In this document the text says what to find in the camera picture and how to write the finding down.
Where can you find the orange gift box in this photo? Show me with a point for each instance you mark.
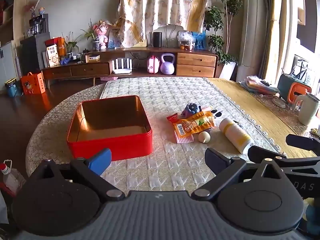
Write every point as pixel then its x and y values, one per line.
pixel 32 83

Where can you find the cream quilted mat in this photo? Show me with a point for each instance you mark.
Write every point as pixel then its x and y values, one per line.
pixel 175 87

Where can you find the purple toy figure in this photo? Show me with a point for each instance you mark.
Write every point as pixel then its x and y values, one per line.
pixel 191 108

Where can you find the black mini fridge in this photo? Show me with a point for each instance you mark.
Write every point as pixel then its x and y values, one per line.
pixel 30 55

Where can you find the wooden shelving wall cabinet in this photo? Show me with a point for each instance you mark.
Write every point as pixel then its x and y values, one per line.
pixel 7 62

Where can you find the wooden tv cabinet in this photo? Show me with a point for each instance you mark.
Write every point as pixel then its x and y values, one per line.
pixel 195 60

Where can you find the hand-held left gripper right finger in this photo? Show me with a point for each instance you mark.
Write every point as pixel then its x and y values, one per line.
pixel 215 158

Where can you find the white bottle yellow label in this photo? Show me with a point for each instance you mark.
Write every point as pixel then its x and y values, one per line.
pixel 235 133

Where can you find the beige patterned tablecloth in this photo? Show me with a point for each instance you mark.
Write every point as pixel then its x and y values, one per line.
pixel 50 120

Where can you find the black coffee machine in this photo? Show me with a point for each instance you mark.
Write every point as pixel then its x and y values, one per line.
pixel 38 23

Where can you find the cream round toy figure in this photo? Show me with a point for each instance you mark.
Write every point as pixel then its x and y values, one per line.
pixel 203 137

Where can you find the red and orange box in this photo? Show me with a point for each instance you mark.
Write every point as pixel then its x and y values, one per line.
pixel 56 42

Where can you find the dark teapot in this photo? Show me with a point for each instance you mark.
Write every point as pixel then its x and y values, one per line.
pixel 86 52

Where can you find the blue bucket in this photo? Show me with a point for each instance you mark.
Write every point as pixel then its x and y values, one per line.
pixel 12 88

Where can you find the small blue figurine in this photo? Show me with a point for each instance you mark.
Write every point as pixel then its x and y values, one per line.
pixel 41 10

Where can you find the orange snack packet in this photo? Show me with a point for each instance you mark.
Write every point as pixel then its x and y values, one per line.
pixel 195 123

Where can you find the blue picture box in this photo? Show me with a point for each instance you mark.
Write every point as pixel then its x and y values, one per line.
pixel 200 41

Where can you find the grey scalloped chair back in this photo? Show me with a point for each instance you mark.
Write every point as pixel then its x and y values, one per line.
pixel 171 33

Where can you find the black cylinder speaker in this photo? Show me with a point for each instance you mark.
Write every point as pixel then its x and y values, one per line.
pixel 157 39

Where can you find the plastic bottle red cap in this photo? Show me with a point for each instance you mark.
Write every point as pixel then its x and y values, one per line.
pixel 11 177

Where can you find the pink toy suitcase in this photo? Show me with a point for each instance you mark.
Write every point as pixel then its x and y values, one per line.
pixel 153 65

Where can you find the pink comb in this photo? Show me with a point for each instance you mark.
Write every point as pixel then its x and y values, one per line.
pixel 183 138

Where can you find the plastic bag with fruit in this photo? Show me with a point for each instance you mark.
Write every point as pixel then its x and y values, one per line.
pixel 185 40

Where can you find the floral cloth cover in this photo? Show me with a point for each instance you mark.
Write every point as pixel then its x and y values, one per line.
pixel 160 2

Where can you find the blue picture card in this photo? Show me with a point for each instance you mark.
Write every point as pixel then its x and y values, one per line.
pixel 113 38

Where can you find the white kettle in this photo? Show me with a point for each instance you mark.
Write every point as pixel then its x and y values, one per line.
pixel 308 110

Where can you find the pink flat box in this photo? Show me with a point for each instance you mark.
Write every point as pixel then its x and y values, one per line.
pixel 111 78

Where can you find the pink plush doll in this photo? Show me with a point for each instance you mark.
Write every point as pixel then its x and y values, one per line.
pixel 102 35

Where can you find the small blue toy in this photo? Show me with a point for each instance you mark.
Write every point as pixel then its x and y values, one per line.
pixel 65 61

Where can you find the teal and orange container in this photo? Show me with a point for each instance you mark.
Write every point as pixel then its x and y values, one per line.
pixel 297 90

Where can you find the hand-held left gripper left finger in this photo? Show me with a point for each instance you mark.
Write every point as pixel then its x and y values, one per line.
pixel 101 160

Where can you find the red tin box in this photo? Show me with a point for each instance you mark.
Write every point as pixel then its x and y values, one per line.
pixel 110 145

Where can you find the beige standing air conditioner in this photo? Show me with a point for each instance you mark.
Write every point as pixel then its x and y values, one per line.
pixel 252 30

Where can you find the purple kettlebell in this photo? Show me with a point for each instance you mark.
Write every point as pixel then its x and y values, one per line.
pixel 167 66

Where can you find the white printed snack box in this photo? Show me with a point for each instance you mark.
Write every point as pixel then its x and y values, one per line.
pixel 53 56

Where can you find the orchid plant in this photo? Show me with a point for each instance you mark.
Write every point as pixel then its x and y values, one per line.
pixel 71 46

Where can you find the white router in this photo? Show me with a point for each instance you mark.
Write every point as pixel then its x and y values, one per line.
pixel 122 68

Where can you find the person's right hand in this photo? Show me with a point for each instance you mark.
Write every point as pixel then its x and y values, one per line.
pixel 313 215

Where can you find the plant in patterned pot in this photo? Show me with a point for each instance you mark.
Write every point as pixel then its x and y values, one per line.
pixel 95 45

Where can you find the small white box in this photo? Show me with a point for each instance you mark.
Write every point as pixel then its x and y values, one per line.
pixel 92 58

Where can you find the grey-armed sunglasses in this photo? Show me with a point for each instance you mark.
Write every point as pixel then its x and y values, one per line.
pixel 217 113

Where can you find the tall green potted tree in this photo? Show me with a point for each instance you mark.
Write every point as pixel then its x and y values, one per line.
pixel 215 17

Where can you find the pink tube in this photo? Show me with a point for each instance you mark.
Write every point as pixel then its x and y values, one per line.
pixel 206 109

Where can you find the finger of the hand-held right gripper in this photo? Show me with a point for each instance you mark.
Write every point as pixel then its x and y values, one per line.
pixel 300 141
pixel 257 153

